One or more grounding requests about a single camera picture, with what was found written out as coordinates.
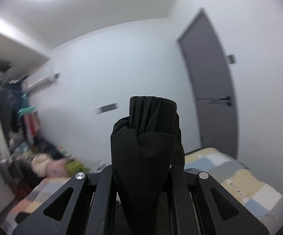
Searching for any grey wall panel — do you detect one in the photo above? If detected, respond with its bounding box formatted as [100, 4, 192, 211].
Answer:
[95, 103, 118, 115]

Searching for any grey door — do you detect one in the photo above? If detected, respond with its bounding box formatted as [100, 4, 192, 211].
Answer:
[178, 9, 238, 158]

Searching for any black puffer jacket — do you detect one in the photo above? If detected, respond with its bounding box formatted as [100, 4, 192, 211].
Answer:
[111, 96, 185, 234]

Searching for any patchwork bed cover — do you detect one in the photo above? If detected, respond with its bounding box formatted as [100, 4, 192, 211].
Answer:
[1, 147, 283, 234]

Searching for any light switch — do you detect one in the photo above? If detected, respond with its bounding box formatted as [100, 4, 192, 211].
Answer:
[226, 54, 237, 64]

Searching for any white air conditioner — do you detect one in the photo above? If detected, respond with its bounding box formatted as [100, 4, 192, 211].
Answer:
[22, 73, 59, 94]

